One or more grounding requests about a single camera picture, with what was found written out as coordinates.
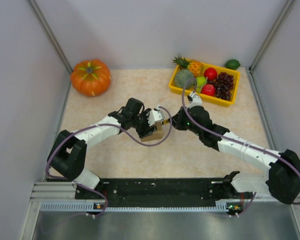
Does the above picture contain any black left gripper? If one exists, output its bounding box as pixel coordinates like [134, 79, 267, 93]
[131, 108, 157, 138]

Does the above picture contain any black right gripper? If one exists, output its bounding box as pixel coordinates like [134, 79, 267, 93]
[169, 106, 203, 137]

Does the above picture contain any brown cardboard express box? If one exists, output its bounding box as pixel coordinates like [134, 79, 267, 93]
[141, 122, 163, 143]

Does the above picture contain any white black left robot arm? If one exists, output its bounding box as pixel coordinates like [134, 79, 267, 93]
[46, 98, 164, 199]

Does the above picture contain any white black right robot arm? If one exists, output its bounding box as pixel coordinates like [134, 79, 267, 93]
[170, 105, 300, 205]

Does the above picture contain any red apple at front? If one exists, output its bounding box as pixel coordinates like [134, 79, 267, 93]
[201, 84, 216, 97]

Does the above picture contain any red apple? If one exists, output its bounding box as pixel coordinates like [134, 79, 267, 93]
[201, 84, 216, 97]
[203, 67, 218, 81]

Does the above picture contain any green netted melon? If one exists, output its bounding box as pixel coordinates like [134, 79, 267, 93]
[174, 69, 196, 89]

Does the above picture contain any green pear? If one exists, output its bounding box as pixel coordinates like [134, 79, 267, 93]
[195, 76, 207, 93]

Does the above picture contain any small pineapple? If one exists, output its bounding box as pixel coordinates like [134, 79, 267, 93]
[172, 53, 204, 77]

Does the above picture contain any dark purple grape bunch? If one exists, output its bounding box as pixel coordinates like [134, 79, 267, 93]
[207, 72, 235, 101]

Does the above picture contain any red apple at back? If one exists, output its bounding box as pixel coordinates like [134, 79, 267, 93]
[203, 67, 218, 81]

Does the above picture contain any yellow plastic tray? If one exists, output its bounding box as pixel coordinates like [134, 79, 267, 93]
[168, 58, 241, 108]

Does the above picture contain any orange pumpkin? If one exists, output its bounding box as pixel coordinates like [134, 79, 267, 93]
[70, 59, 112, 97]

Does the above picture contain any green lime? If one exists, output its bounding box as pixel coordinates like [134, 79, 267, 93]
[224, 59, 241, 70]

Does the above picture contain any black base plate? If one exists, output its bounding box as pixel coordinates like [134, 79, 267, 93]
[95, 177, 253, 208]

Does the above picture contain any grey slotted cable duct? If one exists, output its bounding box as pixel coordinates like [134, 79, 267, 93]
[39, 199, 243, 213]

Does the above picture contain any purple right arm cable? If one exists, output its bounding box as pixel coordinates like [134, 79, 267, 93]
[181, 77, 300, 217]

